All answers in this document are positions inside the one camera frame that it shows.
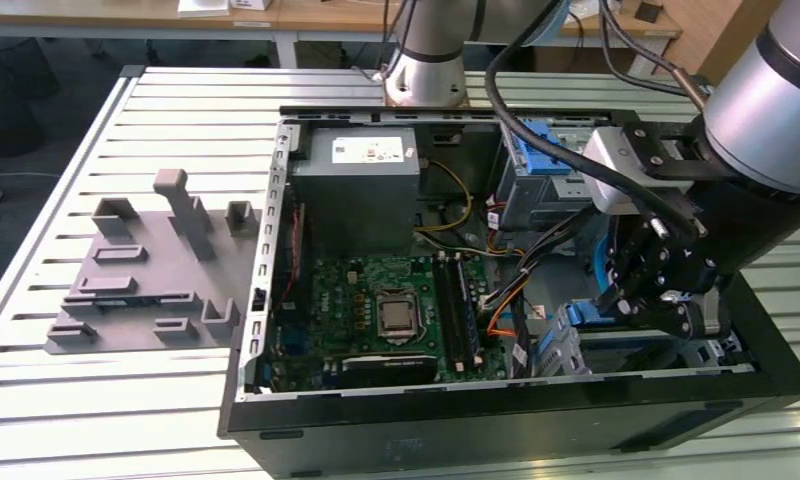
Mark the blue wire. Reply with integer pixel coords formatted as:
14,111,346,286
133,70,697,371
592,219,621,301

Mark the green motherboard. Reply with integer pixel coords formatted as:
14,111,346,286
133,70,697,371
265,252,528,389

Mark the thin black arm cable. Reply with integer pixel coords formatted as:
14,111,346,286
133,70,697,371
597,0,716,109

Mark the orange wire bundle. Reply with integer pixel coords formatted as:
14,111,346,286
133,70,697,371
485,294,532,341

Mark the metal optical drive cage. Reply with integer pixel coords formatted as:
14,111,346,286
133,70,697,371
496,119,641,231

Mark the blue plastic drive latch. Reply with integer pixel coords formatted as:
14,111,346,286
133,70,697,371
513,121,570,176

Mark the grey parts rack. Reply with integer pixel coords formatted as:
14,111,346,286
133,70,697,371
42,168,268,356

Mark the grey power supply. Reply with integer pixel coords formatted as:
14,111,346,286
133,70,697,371
289,127,422,256

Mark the black graphics card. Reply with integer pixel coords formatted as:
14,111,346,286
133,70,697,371
337,353,438,386

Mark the hard disk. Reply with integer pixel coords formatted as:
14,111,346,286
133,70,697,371
558,298,721,334

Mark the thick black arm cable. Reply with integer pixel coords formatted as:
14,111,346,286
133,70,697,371
484,0,708,237

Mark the wooden cabinet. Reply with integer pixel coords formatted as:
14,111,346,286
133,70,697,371
652,0,785,86

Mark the thin red wire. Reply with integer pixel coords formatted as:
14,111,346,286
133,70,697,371
272,204,306,321

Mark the CPU socket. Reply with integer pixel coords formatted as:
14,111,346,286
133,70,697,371
370,287,429,347

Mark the dark bin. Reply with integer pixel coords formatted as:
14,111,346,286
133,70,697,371
0,37,61,156

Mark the yellow wire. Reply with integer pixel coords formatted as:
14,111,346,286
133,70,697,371
416,159,476,234

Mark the black RAM stick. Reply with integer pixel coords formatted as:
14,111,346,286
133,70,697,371
453,253,486,366

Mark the wooden desk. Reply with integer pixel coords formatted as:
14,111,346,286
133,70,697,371
0,0,683,69

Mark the metal disk bay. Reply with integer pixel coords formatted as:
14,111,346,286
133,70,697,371
532,299,741,376

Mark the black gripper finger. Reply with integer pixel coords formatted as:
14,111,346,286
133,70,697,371
659,292,716,341
592,219,672,326

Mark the black cable bundle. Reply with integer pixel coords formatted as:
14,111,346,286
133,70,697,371
478,204,601,314

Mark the silver CPU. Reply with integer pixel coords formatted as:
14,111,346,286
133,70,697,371
377,299,418,337

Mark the black RAM slot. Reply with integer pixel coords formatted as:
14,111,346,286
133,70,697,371
433,253,466,372

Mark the black PC case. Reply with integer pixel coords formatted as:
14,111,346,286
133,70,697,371
216,104,800,479

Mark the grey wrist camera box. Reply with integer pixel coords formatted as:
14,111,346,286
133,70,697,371
582,128,695,216

